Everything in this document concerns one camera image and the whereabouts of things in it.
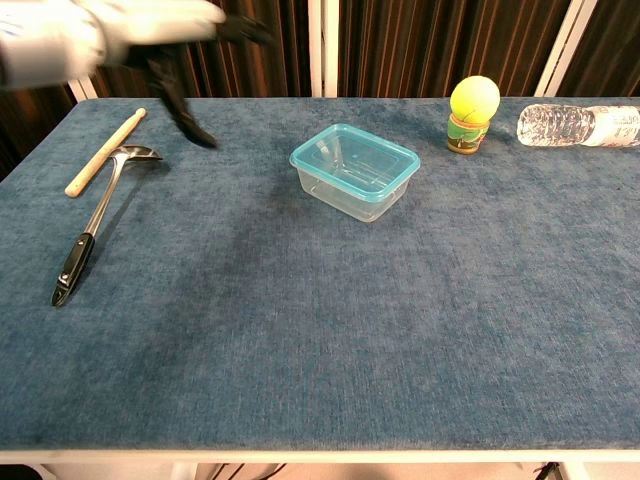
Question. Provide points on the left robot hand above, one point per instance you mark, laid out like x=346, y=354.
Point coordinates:
x=160, y=25

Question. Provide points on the blue transparent plastic lid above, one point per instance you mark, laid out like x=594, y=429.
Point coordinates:
x=350, y=160

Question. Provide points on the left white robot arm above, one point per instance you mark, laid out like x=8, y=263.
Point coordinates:
x=45, y=45

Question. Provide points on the blue cloth-covered table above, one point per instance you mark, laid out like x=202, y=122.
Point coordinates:
x=320, y=325

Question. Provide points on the wooden stick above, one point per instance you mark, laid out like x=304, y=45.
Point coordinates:
x=105, y=152

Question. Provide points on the dark brown pleated curtain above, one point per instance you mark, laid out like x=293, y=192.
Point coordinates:
x=410, y=45

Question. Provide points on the clear plastic food container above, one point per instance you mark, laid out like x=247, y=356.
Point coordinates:
x=350, y=206

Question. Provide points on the yellow tennis ball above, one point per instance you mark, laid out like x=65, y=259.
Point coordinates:
x=475, y=97

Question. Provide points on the clear plastic water bottle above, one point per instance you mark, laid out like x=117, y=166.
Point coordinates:
x=570, y=125

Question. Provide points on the white frame post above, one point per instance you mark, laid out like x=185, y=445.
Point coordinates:
x=323, y=50
x=82, y=90
x=565, y=47

